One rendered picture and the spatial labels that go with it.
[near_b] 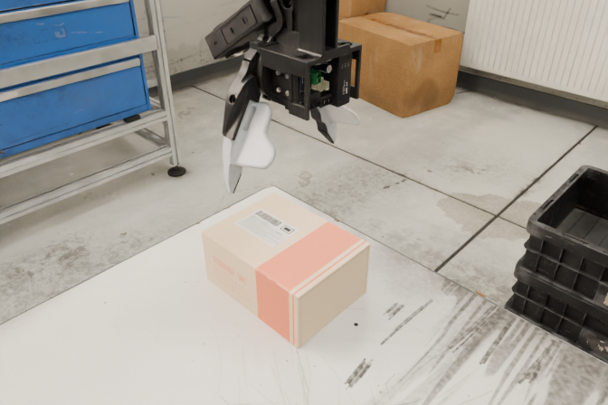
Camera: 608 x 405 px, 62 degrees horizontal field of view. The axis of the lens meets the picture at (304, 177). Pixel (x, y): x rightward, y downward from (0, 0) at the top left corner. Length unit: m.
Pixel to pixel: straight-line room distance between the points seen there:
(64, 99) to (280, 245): 1.48
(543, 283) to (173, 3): 2.57
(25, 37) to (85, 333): 1.38
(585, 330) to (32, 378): 0.90
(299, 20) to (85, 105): 1.62
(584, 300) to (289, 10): 0.79
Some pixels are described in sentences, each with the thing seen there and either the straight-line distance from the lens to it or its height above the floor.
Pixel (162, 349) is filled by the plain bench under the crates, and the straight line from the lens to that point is 0.60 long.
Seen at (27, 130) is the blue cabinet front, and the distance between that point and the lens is 1.97.
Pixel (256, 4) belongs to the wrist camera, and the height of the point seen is 1.04.
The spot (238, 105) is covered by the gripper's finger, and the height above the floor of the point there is 0.96.
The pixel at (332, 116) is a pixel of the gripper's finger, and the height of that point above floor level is 0.91.
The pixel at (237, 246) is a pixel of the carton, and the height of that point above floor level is 0.78.
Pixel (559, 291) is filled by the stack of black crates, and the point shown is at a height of 0.48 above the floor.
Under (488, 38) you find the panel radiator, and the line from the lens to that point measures 3.08.
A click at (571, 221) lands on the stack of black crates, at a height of 0.49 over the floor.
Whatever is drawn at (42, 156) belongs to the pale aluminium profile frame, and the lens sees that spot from 1.99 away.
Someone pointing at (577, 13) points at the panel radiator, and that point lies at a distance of 2.88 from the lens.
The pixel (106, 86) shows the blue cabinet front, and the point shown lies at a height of 0.47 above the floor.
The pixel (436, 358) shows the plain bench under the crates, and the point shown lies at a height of 0.70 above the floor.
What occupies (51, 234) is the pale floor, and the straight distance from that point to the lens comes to 2.10.
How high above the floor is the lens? 1.14
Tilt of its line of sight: 31 degrees down
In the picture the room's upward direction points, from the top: straight up
